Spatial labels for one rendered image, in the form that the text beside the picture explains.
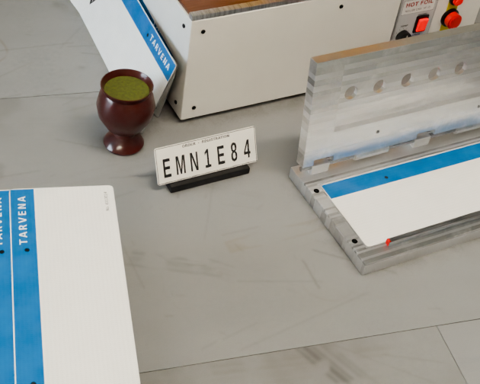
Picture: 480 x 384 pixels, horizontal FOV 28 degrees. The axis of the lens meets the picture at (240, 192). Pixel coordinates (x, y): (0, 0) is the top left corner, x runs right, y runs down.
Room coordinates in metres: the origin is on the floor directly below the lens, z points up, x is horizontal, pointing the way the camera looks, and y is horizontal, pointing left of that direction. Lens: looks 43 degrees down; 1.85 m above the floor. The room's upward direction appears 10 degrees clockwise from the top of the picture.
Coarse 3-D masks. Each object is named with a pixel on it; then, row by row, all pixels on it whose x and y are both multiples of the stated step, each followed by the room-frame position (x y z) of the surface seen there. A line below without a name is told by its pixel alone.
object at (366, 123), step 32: (448, 32) 1.19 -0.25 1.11; (320, 64) 1.06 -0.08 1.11; (352, 64) 1.10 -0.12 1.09; (384, 64) 1.13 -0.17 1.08; (416, 64) 1.16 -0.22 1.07; (448, 64) 1.19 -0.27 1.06; (320, 96) 1.05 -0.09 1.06; (352, 96) 1.10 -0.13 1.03; (384, 96) 1.13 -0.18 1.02; (416, 96) 1.16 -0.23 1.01; (448, 96) 1.19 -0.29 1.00; (320, 128) 1.05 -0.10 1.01; (352, 128) 1.08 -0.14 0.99; (384, 128) 1.12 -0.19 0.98; (416, 128) 1.15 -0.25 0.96; (448, 128) 1.18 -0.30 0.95
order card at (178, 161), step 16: (176, 144) 1.01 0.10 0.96; (192, 144) 1.03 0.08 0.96; (208, 144) 1.04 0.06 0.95; (224, 144) 1.05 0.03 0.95; (240, 144) 1.06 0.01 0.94; (160, 160) 0.99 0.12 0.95; (176, 160) 1.00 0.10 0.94; (192, 160) 1.02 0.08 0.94; (208, 160) 1.03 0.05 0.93; (224, 160) 1.04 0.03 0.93; (240, 160) 1.05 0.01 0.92; (256, 160) 1.07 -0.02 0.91; (160, 176) 0.98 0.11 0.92; (176, 176) 1.00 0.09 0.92; (192, 176) 1.01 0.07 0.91
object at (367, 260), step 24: (408, 144) 1.16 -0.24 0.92; (432, 144) 1.17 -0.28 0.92; (456, 144) 1.18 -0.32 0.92; (312, 168) 1.05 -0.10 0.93; (336, 168) 1.07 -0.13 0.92; (360, 168) 1.08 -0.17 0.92; (312, 192) 1.01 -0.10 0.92; (336, 216) 0.97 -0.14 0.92; (336, 240) 0.94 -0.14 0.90; (360, 240) 0.93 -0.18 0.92; (432, 240) 0.96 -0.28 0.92; (456, 240) 0.98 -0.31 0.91; (360, 264) 0.89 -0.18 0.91; (384, 264) 0.91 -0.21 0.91
